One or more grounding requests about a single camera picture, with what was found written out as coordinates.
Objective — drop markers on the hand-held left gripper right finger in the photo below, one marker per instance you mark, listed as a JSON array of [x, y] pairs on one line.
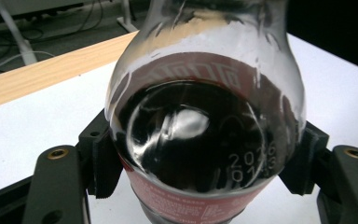
[[304, 168]]

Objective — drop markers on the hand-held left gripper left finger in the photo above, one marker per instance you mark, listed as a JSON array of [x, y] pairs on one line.
[[101, 168]]

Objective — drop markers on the cola bottle with red label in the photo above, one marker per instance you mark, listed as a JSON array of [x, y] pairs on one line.
[[199, 140]]

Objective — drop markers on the white metal stand foot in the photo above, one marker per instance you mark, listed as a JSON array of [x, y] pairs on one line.
[[126, 18]]

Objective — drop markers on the white metal stand leg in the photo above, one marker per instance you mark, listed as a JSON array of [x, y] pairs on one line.
[[19, 40]]

